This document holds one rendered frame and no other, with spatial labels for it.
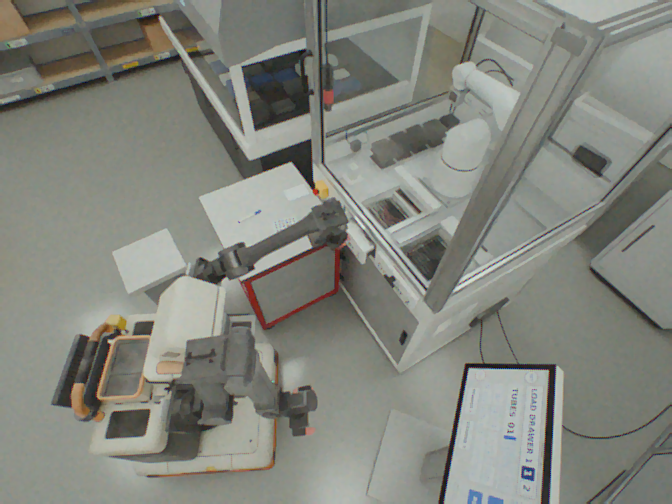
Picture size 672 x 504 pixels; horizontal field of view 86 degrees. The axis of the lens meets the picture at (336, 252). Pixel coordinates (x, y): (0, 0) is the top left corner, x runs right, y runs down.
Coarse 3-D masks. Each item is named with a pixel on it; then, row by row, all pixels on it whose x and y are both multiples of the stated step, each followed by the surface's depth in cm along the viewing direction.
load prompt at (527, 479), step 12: (528, 396) 107; (540, 396) 104; (528, 408) 105; (540, 408) 102; (528, 420) 103; (540, 420) 100; (528, 432) 101; (540, 432) 98; (528, 444) 99; (528, 456) 97; (528, 468) 95; (528, 480) 94; (516, 492) 94; (528, 492) 92
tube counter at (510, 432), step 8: (504, 424) 107; (512, 424) 105; (504, 432) 105; (512, 432) 104; (504, 440) 104; (512, 440) 102; (504, 448) 103; (512, 448) 101; (504, 456) 101; (512, 456) 100; (504, 464) 100; (512, 464) 99; (504, 472) 99; (512, 472) 97; (504, 480) 98; (512, 480) 96; (496, 488) 98; (504, 488) 96; (512, 488) 95
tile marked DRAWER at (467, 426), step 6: (462, 420) 117; (468, 420) 116; (474, 420) 114; (462, 426) 116; (468, 426) 114; (474, 426) 113; (462, 432) 115; (468, 432) 113; (462, 438) 113; (468, 438) 112; (462, 444) 112; (468, 444) 111; (468, 450) 110
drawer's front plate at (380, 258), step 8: (376, 256) 164; (384, 256) 160; (376, 264) 168; (384, 264) 160; (384, 272) 164; (392, 272) 156; (400, 280) 153; (400, 288) 156; (408, 288) 151; (400, 296) 159; (408, 296) 152; (416, 296) 149; (408, 304) 155; (416, 304) 151
